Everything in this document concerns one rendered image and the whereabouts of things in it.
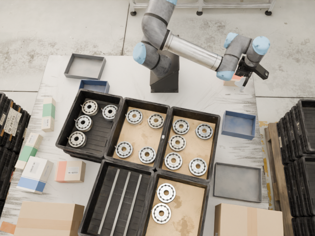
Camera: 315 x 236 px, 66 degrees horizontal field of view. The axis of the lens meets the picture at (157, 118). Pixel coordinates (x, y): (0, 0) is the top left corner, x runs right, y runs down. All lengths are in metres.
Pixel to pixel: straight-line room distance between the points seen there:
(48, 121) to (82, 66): 0.51
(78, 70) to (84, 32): 1.33
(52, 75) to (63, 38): 1.31
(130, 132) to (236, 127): 0.70
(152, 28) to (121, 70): 0.86
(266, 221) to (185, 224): 0.40
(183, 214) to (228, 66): 0.80
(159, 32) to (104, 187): 0.89
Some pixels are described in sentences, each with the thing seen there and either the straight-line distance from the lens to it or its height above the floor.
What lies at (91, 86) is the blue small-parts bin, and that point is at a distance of 1.89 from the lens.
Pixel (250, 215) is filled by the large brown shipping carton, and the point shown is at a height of 0.90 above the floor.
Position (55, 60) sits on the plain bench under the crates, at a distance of 2.15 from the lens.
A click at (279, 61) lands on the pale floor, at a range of 3.03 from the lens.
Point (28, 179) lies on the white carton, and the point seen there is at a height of 0.79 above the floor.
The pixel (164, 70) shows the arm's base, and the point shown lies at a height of 0.93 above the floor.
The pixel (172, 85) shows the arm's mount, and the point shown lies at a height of 0.79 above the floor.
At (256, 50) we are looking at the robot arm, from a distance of 1.20.
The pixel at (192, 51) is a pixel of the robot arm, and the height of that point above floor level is 1.36.
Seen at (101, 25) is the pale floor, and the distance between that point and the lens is 3.29.
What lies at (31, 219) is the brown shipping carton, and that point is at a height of 0.86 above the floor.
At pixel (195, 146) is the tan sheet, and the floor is 0.83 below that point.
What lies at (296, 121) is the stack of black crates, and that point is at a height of 0.49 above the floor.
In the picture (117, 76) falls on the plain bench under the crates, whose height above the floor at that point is 0.70.
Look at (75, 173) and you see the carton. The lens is 1.59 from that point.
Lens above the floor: 2.23
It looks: 66 degrees down
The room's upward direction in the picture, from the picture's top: 8 degrees counter-clockwise
